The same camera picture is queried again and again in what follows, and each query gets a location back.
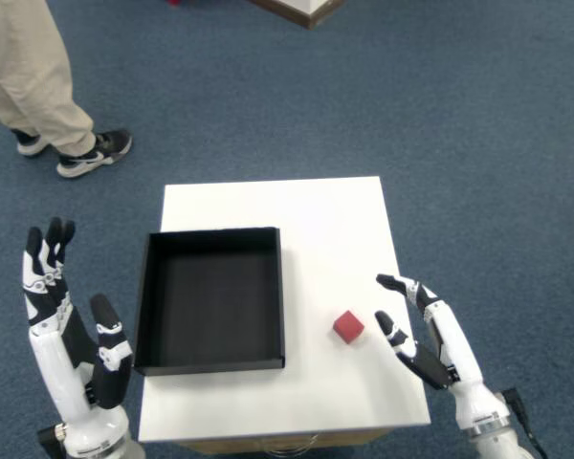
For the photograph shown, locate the white square table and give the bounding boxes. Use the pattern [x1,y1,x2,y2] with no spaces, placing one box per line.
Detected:
[137,175,431,453]

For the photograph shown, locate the red cube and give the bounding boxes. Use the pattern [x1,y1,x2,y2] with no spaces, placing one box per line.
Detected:
[333,309,366,344]

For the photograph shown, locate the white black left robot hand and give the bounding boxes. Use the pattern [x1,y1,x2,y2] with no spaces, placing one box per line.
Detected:
[21,216,136,453]

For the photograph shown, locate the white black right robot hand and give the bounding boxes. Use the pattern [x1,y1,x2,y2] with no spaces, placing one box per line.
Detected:
[374,273,511,434]

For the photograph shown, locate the white furniture with wooden edge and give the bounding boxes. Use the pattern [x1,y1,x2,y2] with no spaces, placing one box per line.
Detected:
[248,0,339,31]

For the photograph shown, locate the black open box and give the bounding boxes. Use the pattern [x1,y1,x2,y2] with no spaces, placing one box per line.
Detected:
[132,226,287,378]

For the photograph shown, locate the black white sneaker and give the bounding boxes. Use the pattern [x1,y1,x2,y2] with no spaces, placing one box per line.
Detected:
[11,129,47,158]
[55,128,133,180]

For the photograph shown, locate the beige trousers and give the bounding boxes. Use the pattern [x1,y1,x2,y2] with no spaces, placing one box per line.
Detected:
[0,0,97,158]

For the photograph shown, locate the black left wrist plug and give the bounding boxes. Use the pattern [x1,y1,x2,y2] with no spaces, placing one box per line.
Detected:
[37,424,71,451]

